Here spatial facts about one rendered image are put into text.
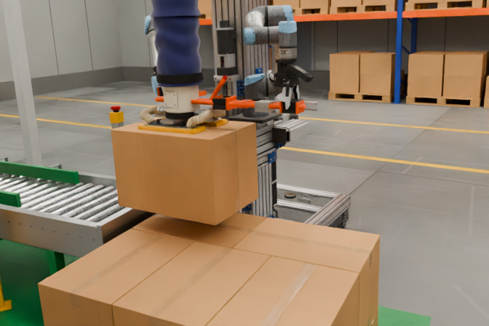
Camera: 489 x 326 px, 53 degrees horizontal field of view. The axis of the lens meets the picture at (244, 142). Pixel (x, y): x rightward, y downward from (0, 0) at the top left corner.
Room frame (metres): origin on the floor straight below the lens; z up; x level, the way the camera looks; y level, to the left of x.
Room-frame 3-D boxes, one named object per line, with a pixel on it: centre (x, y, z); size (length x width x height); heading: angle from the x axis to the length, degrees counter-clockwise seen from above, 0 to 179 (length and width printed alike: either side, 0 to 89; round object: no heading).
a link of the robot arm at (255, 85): (2.79, -0.08, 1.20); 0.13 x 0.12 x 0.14; 89
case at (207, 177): (2.40, 0.30, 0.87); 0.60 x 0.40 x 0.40; 59
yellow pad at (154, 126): (2.33, 0.35, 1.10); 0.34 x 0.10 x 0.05; 59
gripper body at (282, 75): (2.11, -0.19, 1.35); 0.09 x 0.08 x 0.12; 59
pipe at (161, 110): (2.41, 0.30, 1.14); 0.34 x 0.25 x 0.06; 59
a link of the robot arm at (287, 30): (2.12, -0.20, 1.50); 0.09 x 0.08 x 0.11; 179
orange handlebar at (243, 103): (2.41, 0.07, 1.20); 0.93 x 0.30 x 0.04; 59
